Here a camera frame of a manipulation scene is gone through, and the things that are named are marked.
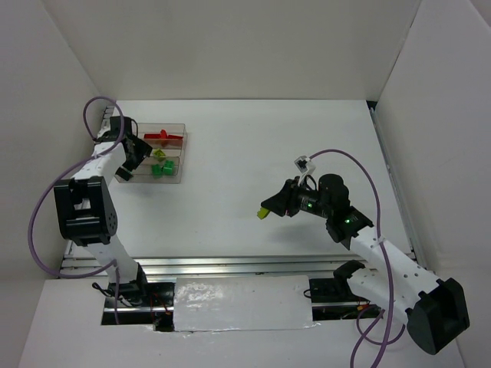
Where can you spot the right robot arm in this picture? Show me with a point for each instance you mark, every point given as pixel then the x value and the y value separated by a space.
pixel 433 310

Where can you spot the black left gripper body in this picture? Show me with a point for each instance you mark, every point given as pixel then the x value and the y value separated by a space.
pixel 137 152

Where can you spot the lime long lego brick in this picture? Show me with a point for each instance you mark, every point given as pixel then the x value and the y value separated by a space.
pixel 262 213

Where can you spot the lime rounded lego brick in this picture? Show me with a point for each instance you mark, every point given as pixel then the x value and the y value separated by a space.
pixel 159 154

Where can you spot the red rounded lego brick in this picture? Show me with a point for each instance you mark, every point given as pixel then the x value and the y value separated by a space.
pixel 167 139

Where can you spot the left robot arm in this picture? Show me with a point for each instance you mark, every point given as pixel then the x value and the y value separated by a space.
pixel 87 216

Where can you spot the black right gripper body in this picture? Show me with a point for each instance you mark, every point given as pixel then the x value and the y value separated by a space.
pixel 288 198

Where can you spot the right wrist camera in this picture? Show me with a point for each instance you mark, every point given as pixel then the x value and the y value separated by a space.
pixel 305 166

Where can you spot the dark green small lego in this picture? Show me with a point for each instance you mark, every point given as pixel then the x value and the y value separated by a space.
pixel 167 168

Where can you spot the white foil cover plate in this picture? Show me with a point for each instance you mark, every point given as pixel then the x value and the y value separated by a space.
pixel 241 303

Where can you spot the red sloped lego brick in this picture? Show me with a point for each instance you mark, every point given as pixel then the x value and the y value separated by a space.
pixel 152 136

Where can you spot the green square lego brick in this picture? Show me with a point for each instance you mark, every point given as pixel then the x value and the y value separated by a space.
pixel 157 171

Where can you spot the clear three-compartment plastic container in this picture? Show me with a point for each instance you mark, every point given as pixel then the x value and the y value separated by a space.
pixel 143 173

